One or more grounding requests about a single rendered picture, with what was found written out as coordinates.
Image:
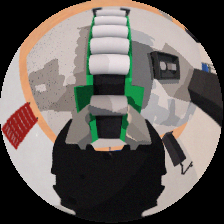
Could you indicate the white cylinder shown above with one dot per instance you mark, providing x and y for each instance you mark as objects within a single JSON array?
[
  {"x": 110, "y": 13},
  {"x": 109, "y": 45},
  {"x": 109, "y": 64},
  {"x": 110, "y": 20},
  {"x": 110, "y": 31}
]

